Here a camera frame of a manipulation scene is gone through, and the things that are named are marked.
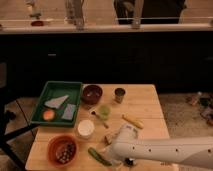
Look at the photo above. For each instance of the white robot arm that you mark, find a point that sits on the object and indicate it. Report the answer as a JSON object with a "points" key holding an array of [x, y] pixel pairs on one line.
{"points": [[192, 151]]}

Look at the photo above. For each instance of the purple bowl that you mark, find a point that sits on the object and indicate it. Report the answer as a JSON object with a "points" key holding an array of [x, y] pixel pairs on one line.
{"points": [[91, 94]]}

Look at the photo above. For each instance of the white round container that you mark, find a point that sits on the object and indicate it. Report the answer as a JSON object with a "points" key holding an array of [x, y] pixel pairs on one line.
{"points": [[85, 128]]}

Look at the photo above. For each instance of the green plastic tray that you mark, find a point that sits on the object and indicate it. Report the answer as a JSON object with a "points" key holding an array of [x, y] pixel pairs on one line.
{"points": [[54, 89]]}

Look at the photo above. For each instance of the orange bowl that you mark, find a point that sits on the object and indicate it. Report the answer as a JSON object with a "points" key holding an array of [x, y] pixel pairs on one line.
{"points": [[61, 151]]}

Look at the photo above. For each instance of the white black dish brush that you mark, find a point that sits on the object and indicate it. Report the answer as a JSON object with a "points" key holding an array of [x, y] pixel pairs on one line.
{"points": [[129, 162]]}

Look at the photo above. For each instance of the black wooden block eraser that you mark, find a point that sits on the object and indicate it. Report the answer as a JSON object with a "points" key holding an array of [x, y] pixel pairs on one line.
{"points": [[109, 138]]}

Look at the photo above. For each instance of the light green cup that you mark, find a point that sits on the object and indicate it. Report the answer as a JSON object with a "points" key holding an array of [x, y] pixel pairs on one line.
{"points": [[104, 112]]}

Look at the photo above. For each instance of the grey blue sponge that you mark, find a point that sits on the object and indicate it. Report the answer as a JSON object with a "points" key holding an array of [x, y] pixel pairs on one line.
{"points": [[69, 112]]}

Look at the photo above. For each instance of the green pepper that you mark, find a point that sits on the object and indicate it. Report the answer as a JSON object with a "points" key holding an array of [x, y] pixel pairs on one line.
{"points": [[98, 157]]}

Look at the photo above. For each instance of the orange peach fruit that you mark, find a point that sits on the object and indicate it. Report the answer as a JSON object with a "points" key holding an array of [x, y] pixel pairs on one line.
{"points": [[48, 115]]}

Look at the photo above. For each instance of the metal cup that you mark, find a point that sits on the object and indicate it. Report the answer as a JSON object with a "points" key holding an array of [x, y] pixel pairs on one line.
{"points": [[119, 94]]}

